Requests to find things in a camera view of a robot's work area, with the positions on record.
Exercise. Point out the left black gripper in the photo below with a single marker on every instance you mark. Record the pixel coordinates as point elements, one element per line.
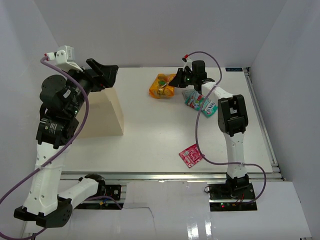
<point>104,75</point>

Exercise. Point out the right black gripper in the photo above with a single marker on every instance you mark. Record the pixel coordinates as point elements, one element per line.
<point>177,81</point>

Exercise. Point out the orange yellow snack bag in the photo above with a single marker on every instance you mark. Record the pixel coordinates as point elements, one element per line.
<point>160,88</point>

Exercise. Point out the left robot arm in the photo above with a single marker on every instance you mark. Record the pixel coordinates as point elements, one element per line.
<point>62,97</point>

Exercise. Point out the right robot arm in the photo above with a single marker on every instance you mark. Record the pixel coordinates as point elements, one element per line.
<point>232,119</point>

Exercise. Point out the teal fruit candy bag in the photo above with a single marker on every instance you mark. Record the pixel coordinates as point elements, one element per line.
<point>197,102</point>

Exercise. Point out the beige paper bag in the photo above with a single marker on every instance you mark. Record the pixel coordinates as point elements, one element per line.
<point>105,116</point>

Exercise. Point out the blue table label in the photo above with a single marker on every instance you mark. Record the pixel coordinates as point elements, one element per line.
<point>233,69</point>

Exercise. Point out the red snack packet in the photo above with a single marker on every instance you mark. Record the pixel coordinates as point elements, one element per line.
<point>191,156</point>

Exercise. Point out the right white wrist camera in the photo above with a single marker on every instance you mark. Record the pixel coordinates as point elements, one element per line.
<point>187,67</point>

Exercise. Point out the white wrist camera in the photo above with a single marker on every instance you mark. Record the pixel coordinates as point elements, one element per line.
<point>187,67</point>
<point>64,58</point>

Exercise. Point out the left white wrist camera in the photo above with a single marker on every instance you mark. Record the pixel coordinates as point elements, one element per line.
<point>64,58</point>

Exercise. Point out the aluminium front rail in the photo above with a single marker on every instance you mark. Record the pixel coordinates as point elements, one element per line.
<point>159,176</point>

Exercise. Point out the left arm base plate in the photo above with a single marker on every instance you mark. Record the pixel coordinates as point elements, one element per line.
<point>113,199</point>

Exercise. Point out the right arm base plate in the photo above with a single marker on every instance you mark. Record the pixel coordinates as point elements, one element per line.
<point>221,200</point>

